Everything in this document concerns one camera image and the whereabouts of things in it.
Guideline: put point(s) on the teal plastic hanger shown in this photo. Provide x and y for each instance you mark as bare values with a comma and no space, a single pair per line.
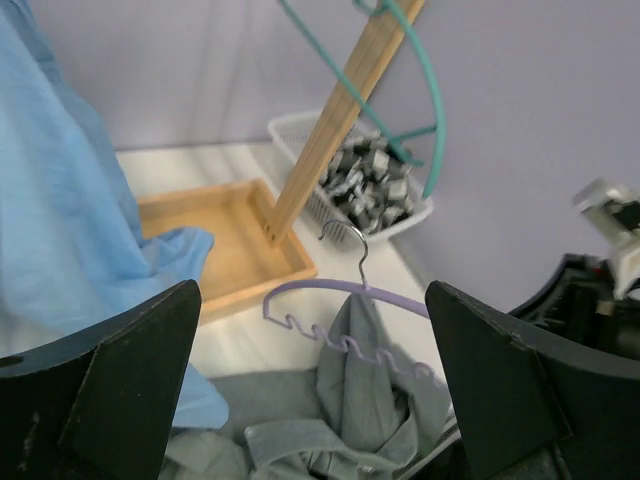
448,31

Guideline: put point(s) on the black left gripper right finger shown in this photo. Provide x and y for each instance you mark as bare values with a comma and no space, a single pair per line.
530,404

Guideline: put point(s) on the white plastic basket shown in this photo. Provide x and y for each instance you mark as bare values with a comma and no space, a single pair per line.
322,209

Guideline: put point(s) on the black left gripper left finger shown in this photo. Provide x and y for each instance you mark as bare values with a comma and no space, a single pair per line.
99,403

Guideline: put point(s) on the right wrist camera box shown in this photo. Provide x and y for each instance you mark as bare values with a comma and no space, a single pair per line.
613,210

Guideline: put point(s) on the grey shirt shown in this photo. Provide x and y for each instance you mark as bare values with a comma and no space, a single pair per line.
343,419

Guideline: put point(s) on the blue shirt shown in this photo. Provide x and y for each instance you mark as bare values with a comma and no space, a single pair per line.
72,248

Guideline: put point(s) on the black white checked shirt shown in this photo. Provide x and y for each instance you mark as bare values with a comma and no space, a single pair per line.
368,183

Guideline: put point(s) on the purple plastic hanger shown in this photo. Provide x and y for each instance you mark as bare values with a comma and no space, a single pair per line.
357,331

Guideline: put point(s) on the wooden clothes rack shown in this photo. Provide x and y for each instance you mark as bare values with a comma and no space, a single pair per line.
255,247

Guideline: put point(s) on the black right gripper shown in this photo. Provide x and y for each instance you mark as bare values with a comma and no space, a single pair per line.
578,304

